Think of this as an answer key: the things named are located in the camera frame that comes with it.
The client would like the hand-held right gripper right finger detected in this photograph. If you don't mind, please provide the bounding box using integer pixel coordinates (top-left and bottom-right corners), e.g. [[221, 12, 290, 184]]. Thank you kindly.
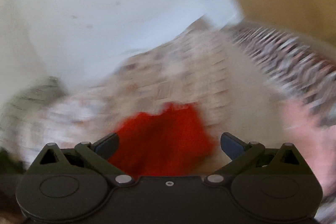
[[204, 132, 300, 185]]

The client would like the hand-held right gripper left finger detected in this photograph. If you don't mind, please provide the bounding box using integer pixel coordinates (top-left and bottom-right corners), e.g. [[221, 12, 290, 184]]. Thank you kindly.
[[39, 133, 135, 185]]

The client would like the red knit garment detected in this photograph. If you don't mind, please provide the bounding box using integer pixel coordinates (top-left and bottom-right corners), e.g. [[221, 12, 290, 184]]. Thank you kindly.
[[108, 102, 218, 177]]

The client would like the pink cloth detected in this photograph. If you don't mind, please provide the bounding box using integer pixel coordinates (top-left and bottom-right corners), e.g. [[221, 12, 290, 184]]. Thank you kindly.
[[278, 101, 336, 201]]

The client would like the floral patterned bedsheet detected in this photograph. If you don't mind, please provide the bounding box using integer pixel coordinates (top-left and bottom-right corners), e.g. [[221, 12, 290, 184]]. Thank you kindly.
[[0, 17, 289, 177]]

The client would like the metal bed headboard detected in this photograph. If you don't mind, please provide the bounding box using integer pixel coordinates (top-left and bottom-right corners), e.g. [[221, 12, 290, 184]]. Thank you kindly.
[[8, 76, 66, 109]]

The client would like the striped blanket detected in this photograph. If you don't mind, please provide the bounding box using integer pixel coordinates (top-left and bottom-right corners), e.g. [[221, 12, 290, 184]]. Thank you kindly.
[[226, 21, 336, 132]]

